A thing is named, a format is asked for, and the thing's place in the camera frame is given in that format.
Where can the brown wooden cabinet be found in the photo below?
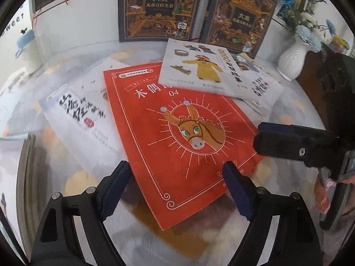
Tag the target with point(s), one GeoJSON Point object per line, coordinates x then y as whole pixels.
{"type": "Point", "coordinates": [310, 83]}

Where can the white bottle blue lid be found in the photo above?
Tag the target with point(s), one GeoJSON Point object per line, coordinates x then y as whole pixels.
{"type": "Point", "coordinates": [32, 52]}

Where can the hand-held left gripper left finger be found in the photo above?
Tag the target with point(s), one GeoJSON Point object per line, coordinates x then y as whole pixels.
{"type": "Point", "coordinates": [116, 189]}

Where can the person's right hand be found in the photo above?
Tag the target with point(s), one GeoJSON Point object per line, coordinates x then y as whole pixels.
{"type": "Point", "coordinates": [321, 194]}

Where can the person's right forearm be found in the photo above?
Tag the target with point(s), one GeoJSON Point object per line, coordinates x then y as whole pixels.
{"type": "Point", "coordinates": [344, 227]}

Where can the black lettering wall sticker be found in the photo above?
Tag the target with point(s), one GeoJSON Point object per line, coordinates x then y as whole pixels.
{"type": "Point", "coordinates": [12, 25]}

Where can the white ribbed vase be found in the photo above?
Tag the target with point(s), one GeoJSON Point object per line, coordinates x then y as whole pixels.
{"type": "Point", "coordinates": [291, 61]}

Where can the blue white artificial flowers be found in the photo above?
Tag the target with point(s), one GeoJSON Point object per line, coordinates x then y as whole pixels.
{"type": "Point", "coordinates": [307, 36]}

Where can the stack of thin books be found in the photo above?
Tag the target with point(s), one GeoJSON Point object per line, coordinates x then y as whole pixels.
{"type": "Point", "coordinates": [16, 171]}

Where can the dark ornate encyclopedia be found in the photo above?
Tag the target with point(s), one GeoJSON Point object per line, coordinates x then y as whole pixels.
{"type": "Point", "coordinates": [238, 19]}
{"type": "Point", "coordinates": [160, 5]}

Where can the red donkey cover book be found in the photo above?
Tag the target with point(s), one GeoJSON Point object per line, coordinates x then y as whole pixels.
{"type": "Point", "coordinates": [166, 155]}

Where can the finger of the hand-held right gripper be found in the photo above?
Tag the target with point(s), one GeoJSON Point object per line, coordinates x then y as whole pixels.
{"type": "Point", "coordinates": [288, 148]}
{"type": "Point", "coordinates": [291, 130]}

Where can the white costume picture book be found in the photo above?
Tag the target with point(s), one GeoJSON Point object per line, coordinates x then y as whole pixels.
{"type": "Point", "coordinates": [194, 74]}

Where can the colourful storage jar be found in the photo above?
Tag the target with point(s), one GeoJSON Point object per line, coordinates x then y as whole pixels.
{"type": "Point", "coordinates": [339, 43]}

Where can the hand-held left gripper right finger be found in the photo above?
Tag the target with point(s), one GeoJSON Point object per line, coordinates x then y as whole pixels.
{"type": "Point", "coordinates": [238, 192]}

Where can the ochre donkey rider book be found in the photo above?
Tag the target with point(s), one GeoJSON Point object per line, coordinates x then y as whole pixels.
{"type": "Point", "coordinates": [180, 238]}

